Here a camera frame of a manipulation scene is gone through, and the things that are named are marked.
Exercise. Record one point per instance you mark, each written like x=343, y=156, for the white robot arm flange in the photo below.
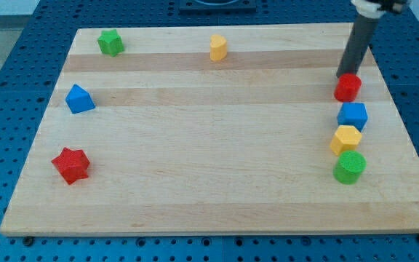
x=375, y=9

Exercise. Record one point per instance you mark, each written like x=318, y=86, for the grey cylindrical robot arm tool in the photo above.
x=357, y=45

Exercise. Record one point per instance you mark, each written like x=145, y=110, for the yellow heart block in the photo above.
x=218, y=47

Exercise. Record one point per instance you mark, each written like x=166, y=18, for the wooden board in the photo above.
x=181, y=145

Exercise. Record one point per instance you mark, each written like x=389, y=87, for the green star block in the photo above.
x=110, y=42

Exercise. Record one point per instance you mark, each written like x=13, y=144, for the blue triangle block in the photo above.
x=79, y=100

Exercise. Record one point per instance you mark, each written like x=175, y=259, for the yellow hexagon block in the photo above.
x=345, y=138

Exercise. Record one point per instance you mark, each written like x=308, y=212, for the red star block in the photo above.
x=72, y=165

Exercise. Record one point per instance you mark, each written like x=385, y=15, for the green cylinder block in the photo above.
x=349, y=166

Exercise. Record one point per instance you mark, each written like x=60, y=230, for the red cylinder block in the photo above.
x=347, y=88

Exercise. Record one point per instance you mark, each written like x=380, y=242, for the blue cube block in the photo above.
x=354, y=114

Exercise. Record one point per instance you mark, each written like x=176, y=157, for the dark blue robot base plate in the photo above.
x=192, y=6

